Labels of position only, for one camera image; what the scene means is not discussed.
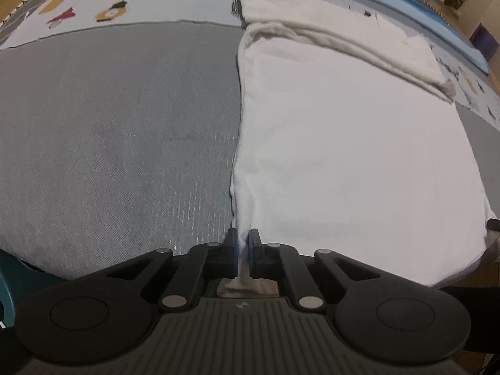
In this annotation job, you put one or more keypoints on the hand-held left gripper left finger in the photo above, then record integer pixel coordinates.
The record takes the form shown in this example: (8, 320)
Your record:
(233, 248)

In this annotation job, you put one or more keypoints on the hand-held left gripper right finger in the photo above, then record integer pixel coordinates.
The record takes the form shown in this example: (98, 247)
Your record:
(254, 248)

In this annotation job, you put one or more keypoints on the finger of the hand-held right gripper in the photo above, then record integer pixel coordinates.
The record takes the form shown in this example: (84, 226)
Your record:
(494, 224)

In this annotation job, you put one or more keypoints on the white long-sleeve shirt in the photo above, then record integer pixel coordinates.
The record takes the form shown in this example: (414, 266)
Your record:
(343, 144)

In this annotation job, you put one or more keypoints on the grey printed bed sheet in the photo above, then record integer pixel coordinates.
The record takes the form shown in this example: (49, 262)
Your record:
(117, 144)

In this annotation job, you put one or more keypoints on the purple bag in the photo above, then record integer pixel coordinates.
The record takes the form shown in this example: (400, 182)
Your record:
(484, 43)

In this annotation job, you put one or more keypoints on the teal plastic stool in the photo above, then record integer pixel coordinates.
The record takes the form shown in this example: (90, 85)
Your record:
(19, 281)

